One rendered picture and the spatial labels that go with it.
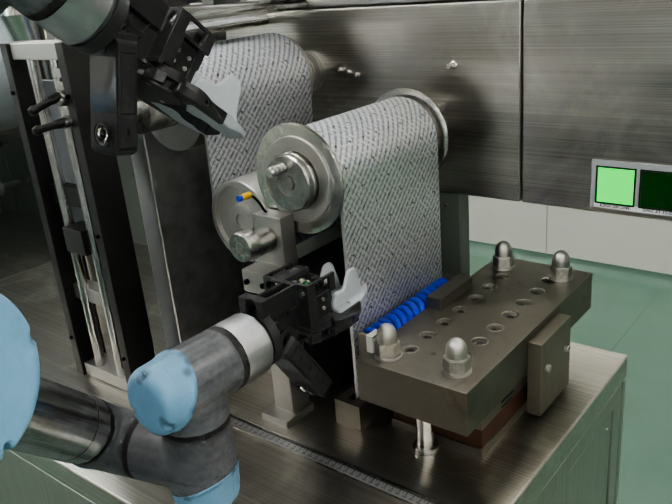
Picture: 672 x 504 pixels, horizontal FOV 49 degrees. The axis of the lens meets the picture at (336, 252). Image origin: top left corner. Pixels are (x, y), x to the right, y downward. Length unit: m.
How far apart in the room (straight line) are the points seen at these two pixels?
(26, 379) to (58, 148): 0.70
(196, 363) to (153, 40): 0.33
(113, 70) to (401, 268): 0.52
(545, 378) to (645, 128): 0.36
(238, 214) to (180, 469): 0.40
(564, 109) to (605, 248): 2.69
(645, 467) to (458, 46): 1.68
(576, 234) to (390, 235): 2.81
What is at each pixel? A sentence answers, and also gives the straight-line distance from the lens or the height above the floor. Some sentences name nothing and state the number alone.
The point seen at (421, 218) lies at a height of 1.14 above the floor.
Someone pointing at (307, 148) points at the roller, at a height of 1.29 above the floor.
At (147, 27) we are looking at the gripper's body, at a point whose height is 1.46.
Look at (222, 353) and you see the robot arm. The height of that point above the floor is 1.14.
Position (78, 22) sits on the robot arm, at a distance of 0.71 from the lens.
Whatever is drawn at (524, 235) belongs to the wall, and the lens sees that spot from 3.91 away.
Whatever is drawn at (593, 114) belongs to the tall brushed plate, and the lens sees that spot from 1.09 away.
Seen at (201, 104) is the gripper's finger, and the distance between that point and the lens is 0.77.
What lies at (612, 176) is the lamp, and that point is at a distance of 1.09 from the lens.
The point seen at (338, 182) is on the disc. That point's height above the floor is 1.25.
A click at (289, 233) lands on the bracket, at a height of 1.18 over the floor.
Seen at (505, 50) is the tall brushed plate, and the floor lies 1.37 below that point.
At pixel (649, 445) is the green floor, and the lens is 2.62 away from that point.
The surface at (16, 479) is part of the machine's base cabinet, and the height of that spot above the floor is 0.75.
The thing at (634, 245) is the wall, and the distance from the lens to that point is 3.72.
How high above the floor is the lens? 1.50
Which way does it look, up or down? 21 degrees down
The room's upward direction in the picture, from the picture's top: 5 degrees counter-clockwise
